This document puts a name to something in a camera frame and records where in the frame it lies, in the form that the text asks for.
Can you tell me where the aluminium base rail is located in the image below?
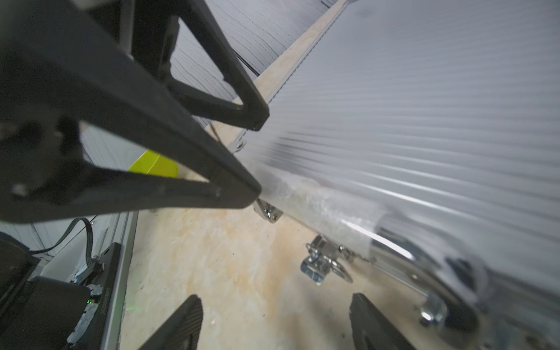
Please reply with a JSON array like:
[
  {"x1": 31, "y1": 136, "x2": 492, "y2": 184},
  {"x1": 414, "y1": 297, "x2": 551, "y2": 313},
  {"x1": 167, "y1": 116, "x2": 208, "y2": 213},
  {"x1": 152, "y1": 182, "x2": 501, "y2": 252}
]
[{"x1": 65, "y1": 209, "x2": 140, "y2": 350}]

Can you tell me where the silver aluminium poker case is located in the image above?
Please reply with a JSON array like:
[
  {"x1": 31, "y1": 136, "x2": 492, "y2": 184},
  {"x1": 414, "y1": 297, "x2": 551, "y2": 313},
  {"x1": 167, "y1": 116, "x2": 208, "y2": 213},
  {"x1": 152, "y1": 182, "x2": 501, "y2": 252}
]
[{"x1": 232, "y1": 1, "x2": 559, "y2": 349}]

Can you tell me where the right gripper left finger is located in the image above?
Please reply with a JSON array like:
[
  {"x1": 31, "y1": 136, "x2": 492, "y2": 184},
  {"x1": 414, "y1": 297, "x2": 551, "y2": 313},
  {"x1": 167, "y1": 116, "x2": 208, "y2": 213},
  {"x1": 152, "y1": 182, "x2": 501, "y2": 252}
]
[{"x1": 140, "y1": 295, "x2": 204, "y2": 350}]

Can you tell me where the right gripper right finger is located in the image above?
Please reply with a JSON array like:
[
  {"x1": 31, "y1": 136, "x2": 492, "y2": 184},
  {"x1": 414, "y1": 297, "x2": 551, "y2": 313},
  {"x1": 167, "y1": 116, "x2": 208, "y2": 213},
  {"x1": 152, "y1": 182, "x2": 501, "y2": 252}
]
[{"x1": 349, "y1": 293, "x2": 415, "y2": 350}]

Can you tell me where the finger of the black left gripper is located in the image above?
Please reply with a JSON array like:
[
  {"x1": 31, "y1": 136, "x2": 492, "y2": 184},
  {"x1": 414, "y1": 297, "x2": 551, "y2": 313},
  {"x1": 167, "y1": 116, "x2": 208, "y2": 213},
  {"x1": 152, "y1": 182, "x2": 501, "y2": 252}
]
[
  {"x1": 1, "y1": 1, "x2": 263, "y2": 223},
  {"x1": 131, "y1": 1, "x2": 270, "y2": 131}
]

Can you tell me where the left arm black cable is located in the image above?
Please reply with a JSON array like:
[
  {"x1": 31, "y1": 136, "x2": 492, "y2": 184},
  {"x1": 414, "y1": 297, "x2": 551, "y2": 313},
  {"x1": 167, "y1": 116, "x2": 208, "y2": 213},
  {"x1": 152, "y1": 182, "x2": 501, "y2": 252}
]
[{"x1": 25, "y1": 216, "x2": 95, "y2": 268}]

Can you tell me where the lime green plate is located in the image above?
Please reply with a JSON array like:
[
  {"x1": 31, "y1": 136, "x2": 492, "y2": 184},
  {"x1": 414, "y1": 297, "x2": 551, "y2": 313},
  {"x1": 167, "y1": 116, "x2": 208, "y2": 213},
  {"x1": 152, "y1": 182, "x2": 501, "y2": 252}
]
[{"x1": 128, "y1": 150, "x2": 179, "y2": 178}]

